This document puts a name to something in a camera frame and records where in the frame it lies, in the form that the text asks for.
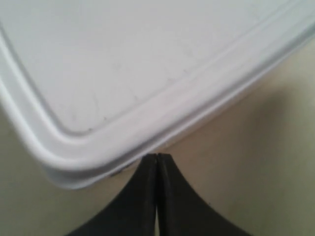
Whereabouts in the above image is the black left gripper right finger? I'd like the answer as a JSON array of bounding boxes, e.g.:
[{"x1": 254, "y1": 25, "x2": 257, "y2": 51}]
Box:
[{"x1": 156, "y1": 154, "x2": 249, "y2": 236}]

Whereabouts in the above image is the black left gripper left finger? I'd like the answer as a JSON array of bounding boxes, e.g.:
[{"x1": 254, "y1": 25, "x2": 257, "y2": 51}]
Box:
[{"x1": 69, "y1": 154, "x2": 157, "y2": 236}]

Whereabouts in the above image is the white lidded plastic container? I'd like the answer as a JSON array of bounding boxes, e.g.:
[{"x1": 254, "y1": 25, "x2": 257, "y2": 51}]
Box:
[{"x1": 0, "y1": 0, "x2": 315, "y2": 189}]

